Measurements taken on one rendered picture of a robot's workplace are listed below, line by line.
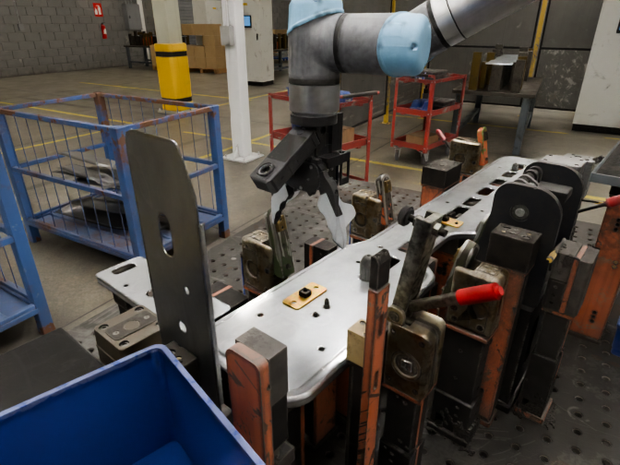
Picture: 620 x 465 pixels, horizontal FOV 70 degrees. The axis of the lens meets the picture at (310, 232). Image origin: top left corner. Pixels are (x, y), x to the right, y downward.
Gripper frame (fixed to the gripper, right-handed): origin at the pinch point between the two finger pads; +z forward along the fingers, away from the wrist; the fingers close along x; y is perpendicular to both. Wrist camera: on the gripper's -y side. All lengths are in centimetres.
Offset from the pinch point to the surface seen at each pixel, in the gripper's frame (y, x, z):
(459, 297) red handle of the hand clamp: -1.1, -27.2, -0.5
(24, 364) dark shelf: -39.2, 15.0, 9.1
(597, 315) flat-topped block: 65, -40, 33
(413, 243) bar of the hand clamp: -2.0, -20.4, -6.4
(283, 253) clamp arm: 5.2, 9.7, 8.2
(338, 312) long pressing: 0.1, -7.4, 11.5
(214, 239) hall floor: 129, 196, 109
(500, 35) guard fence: 746, 222, -23
